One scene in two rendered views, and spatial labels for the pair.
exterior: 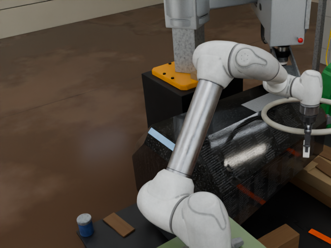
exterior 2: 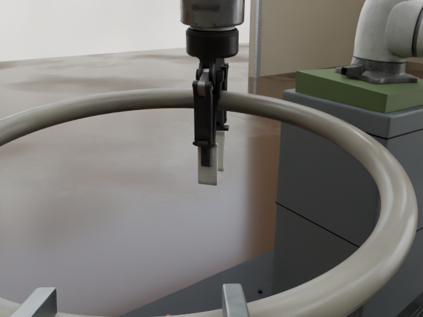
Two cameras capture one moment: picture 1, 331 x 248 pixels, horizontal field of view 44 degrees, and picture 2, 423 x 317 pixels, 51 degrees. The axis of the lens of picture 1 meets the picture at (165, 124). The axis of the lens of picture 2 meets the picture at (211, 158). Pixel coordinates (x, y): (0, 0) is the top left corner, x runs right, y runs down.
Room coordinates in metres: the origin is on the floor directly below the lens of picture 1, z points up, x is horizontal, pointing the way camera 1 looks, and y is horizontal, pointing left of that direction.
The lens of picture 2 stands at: (2.38, -0.78, 1.09)
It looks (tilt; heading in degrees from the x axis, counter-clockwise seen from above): 20 degrees down; 174
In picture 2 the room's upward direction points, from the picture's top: straight up
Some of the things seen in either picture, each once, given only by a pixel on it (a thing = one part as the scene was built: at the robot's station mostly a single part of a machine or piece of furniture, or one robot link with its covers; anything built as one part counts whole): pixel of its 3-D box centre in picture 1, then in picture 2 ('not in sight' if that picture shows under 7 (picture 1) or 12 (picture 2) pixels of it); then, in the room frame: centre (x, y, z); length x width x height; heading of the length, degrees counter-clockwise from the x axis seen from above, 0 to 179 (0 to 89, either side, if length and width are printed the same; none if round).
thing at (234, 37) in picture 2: (308, 121); (212, 59); (1.73, -0.70, 1.00); 0.08 x 0.07 x 0.09; 161
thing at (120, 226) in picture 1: (118, 224); not in sight; (2.19, 0.40, 0.02); 0.25 x 0.10 x 0.01; 40
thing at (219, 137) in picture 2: (306, 151); (214, 150); (1.69, -0.69, 0.85); 0.03 x 0.01 x 0.07; 71
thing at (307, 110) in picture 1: (309, 108); (212, 5); (1.73, -0.70, 1.08); 0.09 x 0.09 x 0.06
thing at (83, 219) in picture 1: (85, 225); not in sight; (2.15, 0.62, 0.08); 0.10 x 0.10 x 0.13
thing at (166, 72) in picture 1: (190, 71); not in sight; (3.10, -0.24, 0.76); 0.49 x 0.49 x 0.05; 30
